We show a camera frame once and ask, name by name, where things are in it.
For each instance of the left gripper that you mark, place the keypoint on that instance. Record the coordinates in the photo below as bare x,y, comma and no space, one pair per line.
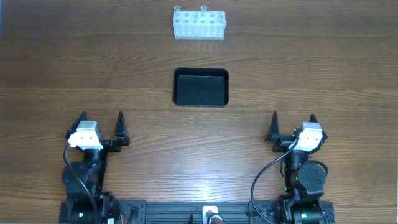
110,146

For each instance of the white test tube rack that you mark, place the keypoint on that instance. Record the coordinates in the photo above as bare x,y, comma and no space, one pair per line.
199,29

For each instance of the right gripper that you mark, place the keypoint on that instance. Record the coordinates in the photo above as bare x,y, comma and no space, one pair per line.
283,143

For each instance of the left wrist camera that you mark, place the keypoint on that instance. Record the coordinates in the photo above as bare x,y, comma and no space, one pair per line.
85,135

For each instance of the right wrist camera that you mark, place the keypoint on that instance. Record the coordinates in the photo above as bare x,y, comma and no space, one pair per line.
309,137

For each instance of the black tray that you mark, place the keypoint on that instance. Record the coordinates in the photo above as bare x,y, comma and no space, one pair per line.
200,88

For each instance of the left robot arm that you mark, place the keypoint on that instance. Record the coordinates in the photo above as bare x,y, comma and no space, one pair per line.
90,174

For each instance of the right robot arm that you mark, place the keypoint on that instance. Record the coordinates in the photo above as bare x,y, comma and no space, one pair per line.
306,183

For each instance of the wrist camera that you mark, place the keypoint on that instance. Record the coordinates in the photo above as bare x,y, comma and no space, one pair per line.
85,135
309,137

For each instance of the clear test tube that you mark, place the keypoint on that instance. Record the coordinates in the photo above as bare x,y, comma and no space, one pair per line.
203,8
177,8

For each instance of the mounting rail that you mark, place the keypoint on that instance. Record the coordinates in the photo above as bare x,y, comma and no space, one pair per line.
174,213

